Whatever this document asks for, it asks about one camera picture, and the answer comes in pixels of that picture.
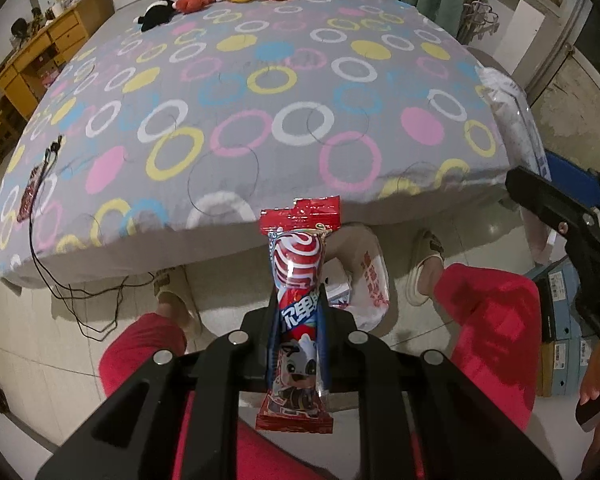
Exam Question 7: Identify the red snack wrapper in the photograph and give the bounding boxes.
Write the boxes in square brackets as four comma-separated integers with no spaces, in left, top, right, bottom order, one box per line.
[255,195,343,433]

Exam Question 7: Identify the black white plush toy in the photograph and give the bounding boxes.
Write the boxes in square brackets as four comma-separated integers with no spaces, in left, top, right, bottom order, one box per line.
[134,1,177,32]

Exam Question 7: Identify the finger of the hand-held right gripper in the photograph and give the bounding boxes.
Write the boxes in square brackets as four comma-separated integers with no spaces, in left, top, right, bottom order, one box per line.
[546,151,600,208]
[505,166,598,243]

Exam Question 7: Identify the bed with ring-print sheet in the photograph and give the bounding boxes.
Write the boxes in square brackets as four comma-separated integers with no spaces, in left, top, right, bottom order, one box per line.
[0,0,513,291]

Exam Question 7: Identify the dark red packet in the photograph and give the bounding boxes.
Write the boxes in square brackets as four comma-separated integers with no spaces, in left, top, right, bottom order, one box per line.
[16,160,49,223]

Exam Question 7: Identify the black cable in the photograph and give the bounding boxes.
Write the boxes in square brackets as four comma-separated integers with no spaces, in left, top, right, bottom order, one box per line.
[27,135,158,343]

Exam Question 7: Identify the beige left slipper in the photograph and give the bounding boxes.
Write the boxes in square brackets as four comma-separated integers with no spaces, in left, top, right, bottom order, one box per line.
[152,266,203,338]

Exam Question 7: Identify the beige right slipper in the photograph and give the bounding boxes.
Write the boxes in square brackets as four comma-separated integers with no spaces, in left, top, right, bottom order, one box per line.
[404,229,446,307]

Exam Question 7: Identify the person's right leg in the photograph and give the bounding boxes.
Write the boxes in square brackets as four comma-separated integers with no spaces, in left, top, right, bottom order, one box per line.
[432,262,543,433]

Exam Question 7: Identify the plastic wrapped white bedding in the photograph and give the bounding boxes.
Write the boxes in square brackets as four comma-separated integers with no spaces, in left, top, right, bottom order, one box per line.
[472,50,561,266]

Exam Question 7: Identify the white red-print plastic bag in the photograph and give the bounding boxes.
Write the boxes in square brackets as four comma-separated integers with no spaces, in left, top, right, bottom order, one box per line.
[325,225,392,332]

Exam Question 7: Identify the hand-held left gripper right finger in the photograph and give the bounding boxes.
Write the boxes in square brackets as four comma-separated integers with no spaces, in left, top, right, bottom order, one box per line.
[320,285,562,480]

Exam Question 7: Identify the white box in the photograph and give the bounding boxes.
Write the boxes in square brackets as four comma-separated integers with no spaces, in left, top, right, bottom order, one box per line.
[325,260,354,307]

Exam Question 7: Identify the beige slipper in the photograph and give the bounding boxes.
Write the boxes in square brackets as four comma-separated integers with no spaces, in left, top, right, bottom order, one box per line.
[404,229,446,307]
[152,266,203,338]

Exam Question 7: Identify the clothes hangers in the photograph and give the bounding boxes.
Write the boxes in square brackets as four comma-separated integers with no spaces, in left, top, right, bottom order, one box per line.
[460,0,502,43]

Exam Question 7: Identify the blue shoe box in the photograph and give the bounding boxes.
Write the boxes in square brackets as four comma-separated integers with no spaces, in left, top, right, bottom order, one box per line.
[524,255,588,343]
[536,337,596,398]

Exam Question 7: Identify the wooden desk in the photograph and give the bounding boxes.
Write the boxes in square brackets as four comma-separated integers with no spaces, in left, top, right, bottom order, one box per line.
[0,0,116,121]

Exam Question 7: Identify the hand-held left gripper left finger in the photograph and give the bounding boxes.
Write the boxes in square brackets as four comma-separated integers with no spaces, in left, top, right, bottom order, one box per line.
[35,290,282,480]

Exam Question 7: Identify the person's leg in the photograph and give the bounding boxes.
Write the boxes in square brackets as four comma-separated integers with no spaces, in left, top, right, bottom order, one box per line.
[97,290,203,401]
[432,262,543,433]

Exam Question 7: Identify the person's left leg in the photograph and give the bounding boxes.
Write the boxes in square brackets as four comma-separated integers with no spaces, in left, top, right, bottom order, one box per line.
[97,290,203,401]

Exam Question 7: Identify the white cabinet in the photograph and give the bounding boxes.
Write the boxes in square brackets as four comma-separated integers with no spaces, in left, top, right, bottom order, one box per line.
[480,0,593,92]

